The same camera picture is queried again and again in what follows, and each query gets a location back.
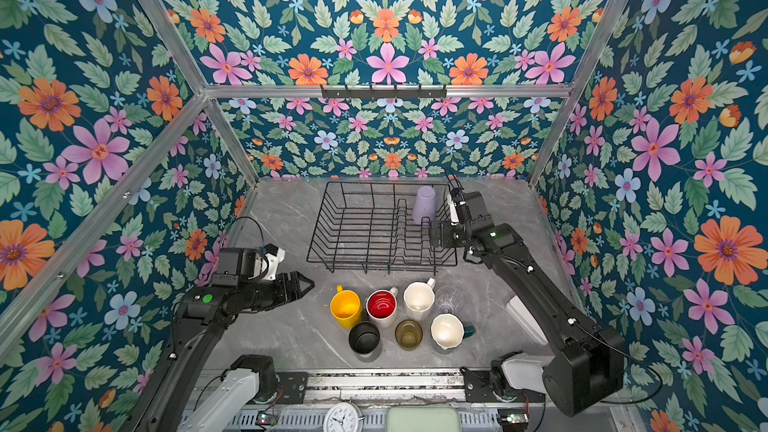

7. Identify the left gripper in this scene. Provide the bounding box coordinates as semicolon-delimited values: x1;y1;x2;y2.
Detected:
238;268;318;311

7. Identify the lavender plastic cup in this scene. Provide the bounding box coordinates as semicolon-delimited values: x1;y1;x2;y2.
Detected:
412;186;437;226

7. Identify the yellow mug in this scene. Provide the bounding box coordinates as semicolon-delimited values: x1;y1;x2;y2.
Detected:
329;285;363;330

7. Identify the black mug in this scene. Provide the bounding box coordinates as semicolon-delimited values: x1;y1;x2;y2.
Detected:
348;321;381;355

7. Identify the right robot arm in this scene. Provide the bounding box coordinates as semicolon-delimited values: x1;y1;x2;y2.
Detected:
430;223;625;417

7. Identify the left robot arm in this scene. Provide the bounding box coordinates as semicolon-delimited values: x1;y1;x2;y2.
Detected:
122;244;315;431

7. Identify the clear glass cup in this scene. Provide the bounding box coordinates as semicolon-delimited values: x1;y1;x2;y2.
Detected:
435;285;464;315

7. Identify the cream white mug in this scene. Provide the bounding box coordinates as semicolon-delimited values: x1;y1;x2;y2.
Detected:
403;278;436;321

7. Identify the red interior white mug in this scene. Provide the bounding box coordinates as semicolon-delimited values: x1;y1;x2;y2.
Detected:
365;287;398;328

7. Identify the olive green glass cup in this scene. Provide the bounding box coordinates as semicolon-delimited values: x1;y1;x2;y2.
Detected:
395;319;423;351

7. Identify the white analog clock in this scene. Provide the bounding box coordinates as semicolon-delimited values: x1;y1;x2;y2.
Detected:
322;402;364;432

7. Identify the pale green sponge pad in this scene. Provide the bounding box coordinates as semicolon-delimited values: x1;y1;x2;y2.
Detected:
385;406;461;432

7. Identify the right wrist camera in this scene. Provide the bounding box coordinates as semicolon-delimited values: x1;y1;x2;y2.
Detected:
449;187;488;225

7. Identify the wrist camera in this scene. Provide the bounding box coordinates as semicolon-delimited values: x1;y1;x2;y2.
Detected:
258;244;286;281
449;187;488;225

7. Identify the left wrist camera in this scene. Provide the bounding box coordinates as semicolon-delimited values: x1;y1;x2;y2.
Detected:
258;244;286;281

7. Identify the black wire dish rack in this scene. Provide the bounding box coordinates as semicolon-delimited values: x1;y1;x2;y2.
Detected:
306;180;458;274

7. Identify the white mug green handle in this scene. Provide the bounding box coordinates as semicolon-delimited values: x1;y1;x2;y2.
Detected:
430;313;476;353

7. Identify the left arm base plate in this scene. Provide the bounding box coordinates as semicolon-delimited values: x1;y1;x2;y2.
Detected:
247;372;309;406

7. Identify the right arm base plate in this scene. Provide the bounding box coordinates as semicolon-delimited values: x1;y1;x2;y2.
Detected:
459;367;545;404

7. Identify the wall hook rail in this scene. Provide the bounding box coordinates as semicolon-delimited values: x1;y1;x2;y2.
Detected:
320;85;448;101

